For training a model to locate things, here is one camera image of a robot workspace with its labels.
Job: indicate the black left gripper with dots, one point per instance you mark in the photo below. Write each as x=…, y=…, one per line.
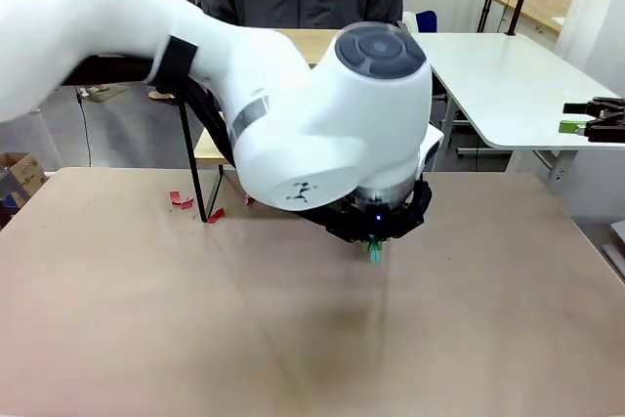
x=386, y=225

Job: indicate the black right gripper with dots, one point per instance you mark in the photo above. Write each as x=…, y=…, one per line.
x=610, y=121

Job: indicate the teal microfiber duster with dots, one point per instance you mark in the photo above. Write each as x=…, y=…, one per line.
x=376, y=253

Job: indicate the long red paper scrap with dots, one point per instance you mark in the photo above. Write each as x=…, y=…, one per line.
x=216, y=216

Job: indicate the red half-round paper scrap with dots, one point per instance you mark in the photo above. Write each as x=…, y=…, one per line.
x=186, y=203

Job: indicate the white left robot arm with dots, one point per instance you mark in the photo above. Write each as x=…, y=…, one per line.
x=146, y=21

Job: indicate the wooden black-framed two-tier shelf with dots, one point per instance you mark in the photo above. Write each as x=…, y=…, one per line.
x=315, y=43

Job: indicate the large white table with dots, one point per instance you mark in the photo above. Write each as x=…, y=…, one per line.
x=512, y=75

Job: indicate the light wooden desk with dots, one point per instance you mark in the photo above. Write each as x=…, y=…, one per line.
x=542, y=9

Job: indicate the pink paper scrap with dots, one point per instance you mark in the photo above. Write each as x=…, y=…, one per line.
x=248, y=200

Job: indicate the blue chair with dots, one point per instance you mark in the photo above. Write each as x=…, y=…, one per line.
x=427, y=21

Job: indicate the flat tan cardboard piece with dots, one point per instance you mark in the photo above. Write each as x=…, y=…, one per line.
x=110, y=93

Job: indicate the brown cardboard box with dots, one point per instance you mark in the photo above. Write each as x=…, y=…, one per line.
x=24, y=170

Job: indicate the grey metal frame rail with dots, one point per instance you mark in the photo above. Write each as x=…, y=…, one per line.
x=616, y=251

